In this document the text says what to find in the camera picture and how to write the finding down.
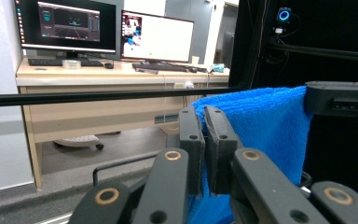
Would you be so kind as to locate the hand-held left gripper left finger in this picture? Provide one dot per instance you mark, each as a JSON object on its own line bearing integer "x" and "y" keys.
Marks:
{"x": 192, "y": 146}

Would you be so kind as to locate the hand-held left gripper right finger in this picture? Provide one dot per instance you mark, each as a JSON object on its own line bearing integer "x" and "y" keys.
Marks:
{"x": 220, "y": 146}

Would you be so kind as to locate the blue towel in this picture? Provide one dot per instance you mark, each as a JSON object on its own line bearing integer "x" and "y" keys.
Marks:
{"x": 267, "y": 130}

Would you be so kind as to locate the black computer mouse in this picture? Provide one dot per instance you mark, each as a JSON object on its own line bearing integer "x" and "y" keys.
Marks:
{"x": 192, "y": 70}
{"x": 109, "y": 65}

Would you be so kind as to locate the teal packet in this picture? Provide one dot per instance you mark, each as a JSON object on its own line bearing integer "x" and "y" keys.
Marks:
{"x": 218, "y": 67}

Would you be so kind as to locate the black keyboard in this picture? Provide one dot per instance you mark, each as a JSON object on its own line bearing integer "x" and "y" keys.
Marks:
{"x": 160, "y": 67}
{"x": 48, "y": 62}

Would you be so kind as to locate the small beige box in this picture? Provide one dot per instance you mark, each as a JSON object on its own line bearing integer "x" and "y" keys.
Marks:
{"x": 195, "y": 60}

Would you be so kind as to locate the light wooden desk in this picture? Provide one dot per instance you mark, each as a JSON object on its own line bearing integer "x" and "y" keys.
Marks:
{"x": 99, "y": 109}

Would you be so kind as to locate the monitor with white screen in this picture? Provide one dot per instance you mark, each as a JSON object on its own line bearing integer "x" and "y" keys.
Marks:
{"x": 161, "y": 37}

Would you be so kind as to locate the white chair base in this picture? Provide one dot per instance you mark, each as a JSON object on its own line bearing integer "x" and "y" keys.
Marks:
{"x": 79, "y": 141}

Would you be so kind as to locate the small clear box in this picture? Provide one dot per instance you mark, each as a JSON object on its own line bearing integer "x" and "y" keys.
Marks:
{"x": 71, "y": 64}

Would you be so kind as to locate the monitor with dark screen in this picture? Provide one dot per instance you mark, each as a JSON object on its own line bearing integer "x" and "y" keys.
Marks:
{"x": 68, "y": 25}

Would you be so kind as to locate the white cabinet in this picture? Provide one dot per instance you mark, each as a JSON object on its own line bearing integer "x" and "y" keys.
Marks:
{"x": 0, "y": 109}

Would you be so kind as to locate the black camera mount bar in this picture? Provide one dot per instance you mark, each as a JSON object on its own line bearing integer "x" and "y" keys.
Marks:
{"x": 323, "y": 51}

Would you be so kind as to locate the black horizontal frame bar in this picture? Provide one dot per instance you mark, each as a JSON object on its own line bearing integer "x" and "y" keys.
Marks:
{"x": 74, "y": 96}

